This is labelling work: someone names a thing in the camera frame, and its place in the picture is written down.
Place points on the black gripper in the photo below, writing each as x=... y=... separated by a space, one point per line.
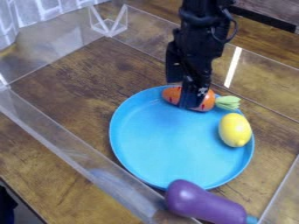
x=207 y=29

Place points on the orange toy carrot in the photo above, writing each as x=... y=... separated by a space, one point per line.
x=224 y=102

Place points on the blue round tray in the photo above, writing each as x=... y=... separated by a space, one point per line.
x=164 y=143

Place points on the yellow toy lemon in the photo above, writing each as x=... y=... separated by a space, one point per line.
x=235 y=131

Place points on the purple toy eggplant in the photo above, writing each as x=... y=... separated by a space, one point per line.
x=191 y=201

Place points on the white patterned curtain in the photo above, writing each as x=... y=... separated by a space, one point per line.
x=20 y=13

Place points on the clear acrylic enclosure wall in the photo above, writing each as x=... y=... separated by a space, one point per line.
x=73 y=68

